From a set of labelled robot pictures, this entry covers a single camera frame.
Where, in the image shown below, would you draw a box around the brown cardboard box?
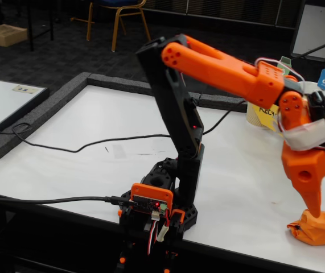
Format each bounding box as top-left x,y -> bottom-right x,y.
0,23 -> 28,48

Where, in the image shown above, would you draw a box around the dark grey foam strip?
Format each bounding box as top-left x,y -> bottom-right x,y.
87,72 -> 200,101
198,93 -> 247,111
0,72 -> 92,160

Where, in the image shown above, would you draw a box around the brown ripple paper cup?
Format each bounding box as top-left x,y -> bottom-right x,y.
296,81 -> 325,96

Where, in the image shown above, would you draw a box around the orange controller board holder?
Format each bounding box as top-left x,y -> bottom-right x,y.
130,183 -> 174,221

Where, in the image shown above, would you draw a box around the black orange table clamp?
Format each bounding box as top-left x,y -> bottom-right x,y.
116,209 -> 136,273
163,209 -> 186,273

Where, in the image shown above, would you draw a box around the clear tape patch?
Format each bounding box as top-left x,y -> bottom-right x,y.
112,143 -> 126,159

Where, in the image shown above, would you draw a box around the orange paper bundle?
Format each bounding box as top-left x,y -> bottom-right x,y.
286,209 -> 325,247

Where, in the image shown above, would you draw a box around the white table with black edge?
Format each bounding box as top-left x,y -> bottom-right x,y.
0,76 -> 51,140

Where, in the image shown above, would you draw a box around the thick black USB cable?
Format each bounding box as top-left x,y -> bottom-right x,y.
0,191 -> 136,208

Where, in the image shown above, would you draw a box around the small paper sticker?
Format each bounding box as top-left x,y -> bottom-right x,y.
12,85 -> 39,94

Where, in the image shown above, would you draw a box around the thin black camera cable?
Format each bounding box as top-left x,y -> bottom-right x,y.
0,100 -> 248,153

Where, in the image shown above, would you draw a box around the gold frame blue seat chair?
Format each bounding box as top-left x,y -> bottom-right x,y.
70,0 -> 153,53

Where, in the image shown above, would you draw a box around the red white black servo wires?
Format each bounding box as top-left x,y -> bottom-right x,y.
146,210 -> 171,257

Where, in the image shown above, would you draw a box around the yellow handwritten welcome sign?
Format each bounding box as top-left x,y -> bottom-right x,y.
252,102 -> 283,132

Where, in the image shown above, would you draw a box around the orange gripper white tape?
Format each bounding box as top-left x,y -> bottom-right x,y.
280,116 -> 325,219

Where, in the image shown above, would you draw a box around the white panel with black frame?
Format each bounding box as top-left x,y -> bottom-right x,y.
289,0 -> 325,63

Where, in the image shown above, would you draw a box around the black metal table frame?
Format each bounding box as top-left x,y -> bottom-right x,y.
0,0 -> 55,52

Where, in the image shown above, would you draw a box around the beige ripple paper cup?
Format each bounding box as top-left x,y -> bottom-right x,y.
246,100 -> 279,130

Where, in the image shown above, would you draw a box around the green recycling bin label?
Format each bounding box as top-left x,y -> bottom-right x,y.
277,56 -> 293,76

